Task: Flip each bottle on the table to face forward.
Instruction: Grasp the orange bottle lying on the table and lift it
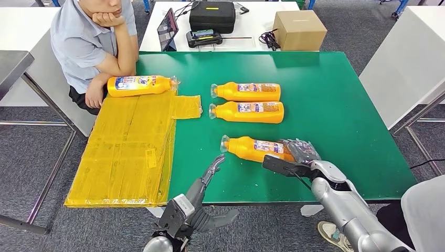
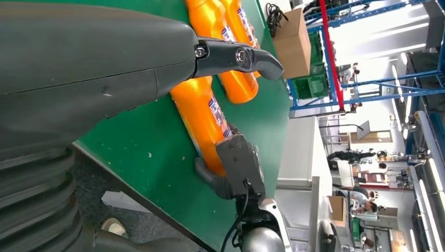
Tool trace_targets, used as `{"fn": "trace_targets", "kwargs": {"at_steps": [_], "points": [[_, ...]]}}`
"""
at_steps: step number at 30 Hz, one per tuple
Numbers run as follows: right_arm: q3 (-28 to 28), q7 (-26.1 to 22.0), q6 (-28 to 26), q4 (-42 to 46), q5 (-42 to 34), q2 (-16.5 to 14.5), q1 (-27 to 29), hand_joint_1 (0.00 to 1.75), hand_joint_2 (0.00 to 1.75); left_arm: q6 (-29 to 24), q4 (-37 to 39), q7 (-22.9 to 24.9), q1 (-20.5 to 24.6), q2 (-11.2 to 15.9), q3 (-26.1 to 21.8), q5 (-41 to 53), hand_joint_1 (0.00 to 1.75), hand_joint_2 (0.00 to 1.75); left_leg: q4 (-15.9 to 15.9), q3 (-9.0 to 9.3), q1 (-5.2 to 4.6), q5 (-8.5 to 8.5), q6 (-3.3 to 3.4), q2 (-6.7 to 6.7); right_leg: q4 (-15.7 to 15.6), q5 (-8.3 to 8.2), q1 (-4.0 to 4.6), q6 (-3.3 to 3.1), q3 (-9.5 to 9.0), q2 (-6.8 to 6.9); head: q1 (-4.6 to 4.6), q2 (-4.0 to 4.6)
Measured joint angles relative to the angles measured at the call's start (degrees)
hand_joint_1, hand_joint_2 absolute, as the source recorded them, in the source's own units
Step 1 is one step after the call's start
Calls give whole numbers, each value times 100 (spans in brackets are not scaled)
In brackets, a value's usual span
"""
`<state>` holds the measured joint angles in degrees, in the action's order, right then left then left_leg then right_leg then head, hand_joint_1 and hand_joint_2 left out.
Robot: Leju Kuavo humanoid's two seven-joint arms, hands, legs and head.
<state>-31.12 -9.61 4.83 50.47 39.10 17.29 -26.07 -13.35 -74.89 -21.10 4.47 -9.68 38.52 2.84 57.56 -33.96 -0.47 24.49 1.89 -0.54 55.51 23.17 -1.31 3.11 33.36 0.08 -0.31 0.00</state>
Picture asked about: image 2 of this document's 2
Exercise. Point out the green plastic crate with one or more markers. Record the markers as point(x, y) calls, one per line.
point(315, 52)
point(309, 87)

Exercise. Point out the orange detergent bottle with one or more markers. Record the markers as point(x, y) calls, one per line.
point(231, 6)
point(198, 114)
point(240, 90)

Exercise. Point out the brown cardboard box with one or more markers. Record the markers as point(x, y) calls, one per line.
point(293, 45)

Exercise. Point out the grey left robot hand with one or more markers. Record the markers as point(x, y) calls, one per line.
point(87, 62)

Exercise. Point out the white table foot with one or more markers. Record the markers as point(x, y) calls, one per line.
point(121, 201)

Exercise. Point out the white table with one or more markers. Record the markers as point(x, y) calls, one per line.
point(299, 153)

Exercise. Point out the red pole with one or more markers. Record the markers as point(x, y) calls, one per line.
point(333, 52)

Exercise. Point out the blue metal frame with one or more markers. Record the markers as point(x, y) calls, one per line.
point(293, 95)

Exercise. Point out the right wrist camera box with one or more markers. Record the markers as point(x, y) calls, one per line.
point(240, 163)

